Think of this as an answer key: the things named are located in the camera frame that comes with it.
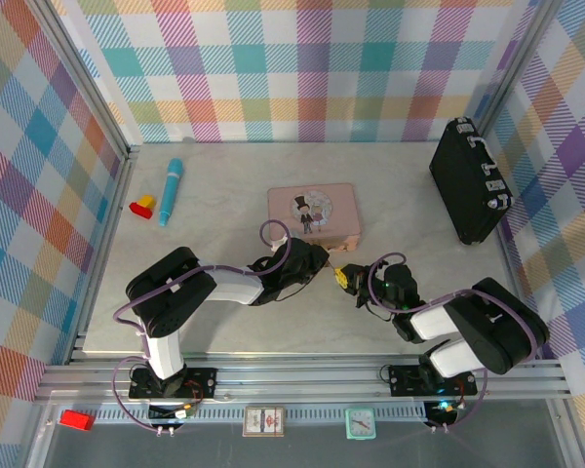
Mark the pink cartoon tin box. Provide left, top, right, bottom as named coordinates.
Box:
left=266, top=182, right=364, bottom=255

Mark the black briefcase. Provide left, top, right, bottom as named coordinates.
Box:
left=428, top=116, right=516, bottom=247

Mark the right small circuit board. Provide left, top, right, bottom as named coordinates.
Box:
left=425, top=399, right=463, bottom=421

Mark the small circuit board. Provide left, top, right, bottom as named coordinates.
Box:
left=148, top=402, right=199, bottom=423
left=425, top=399, right=463, bottom=421

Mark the teal square clock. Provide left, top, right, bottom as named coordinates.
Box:
left=344, top=408, right=376, bottom=441

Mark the blue marker pen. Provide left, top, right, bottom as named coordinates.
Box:
left=157, top=158, right=186, bottom=228

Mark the playing card box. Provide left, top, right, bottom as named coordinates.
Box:
left=242, top=406, right=286, bottom=439

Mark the red yellow toy block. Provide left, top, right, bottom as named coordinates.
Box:
left=129, top=194, right=158, bottom=220

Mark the left small circuit board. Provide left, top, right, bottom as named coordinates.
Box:
left=148, top=402, right=199, bottom=423

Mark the red plastic block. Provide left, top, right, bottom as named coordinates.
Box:
left=59, top=409, right=97, bottom=433

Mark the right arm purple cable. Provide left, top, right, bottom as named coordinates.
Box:
left=365, top=251, right=540, bottom=435

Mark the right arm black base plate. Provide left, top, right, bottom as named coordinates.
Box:
left=387, top=365, right=479, bottom=398

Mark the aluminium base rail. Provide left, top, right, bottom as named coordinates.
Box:
left=33, top=351, right=566, bottom=407

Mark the right aluminium floor rail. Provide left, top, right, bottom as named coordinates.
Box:
left=495, top=228, right=566, bottom=365

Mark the aluminium floor rail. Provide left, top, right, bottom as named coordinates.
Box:
left=495, top=228, right=566, bottom=365
left=69, top=145, right=141, bottom=366

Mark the grey slotted cable duct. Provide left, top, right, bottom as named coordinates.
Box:
left=96, top=406, right=428, bottom=423

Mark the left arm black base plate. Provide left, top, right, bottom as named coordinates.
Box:
left=128, top=368, right=218, bottom=402

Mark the left aluminium floor rail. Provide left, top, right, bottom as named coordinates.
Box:
left=69, top=145, right=141, bottom=366

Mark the right aluminium frame post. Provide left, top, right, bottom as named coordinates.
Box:
left=476, top=0, right=566, bottom=129

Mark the aluminium frame post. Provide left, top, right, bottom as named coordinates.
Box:
left=476, top=0, right=566, bottom=129
left=37, top=0, right=131, bottom=163

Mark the left aluminium frame post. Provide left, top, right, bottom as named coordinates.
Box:
left=37, top=0, right=131, bottom=163

